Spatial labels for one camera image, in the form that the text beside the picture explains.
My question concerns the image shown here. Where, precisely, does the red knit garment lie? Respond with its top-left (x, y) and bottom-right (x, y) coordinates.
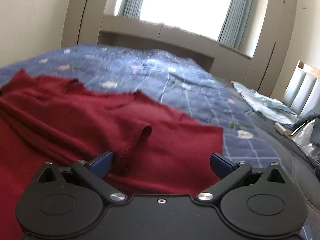
top-left (1, 70), bottom-right (223, 239)

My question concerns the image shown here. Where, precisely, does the blue floral plaid bedspread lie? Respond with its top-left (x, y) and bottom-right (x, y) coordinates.
top-left (1, 45), bottom-right (319, 239)

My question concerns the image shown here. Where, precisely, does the light blue folded cloth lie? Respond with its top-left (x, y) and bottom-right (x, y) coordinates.
top-left (231, 81), bottom-right (298, 126)

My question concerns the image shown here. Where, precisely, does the clutter pile beside bed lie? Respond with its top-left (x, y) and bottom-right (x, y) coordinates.
top-left (274, 107), bottom-right (319, 170)

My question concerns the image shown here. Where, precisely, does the grey padded headboard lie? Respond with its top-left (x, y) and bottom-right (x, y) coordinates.
top-left (283, 61), bottom-right (320, 116)

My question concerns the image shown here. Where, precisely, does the beige tall wardrobe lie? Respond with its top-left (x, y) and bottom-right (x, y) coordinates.
top-left (243, 0), bottom-right (297, 96)

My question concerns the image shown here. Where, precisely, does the blue-grey right curtain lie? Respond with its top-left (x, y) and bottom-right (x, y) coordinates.
top-left (218, 0), bottom-right (253, 49)

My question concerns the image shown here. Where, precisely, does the beige window ledge cabinet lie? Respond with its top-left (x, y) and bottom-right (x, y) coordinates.
top-left (100, 15), bottom-right (251, 80)

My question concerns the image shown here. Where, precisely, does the bright window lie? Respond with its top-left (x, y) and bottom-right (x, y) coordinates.
top-left (139, 0), bottom-right (231, 40)

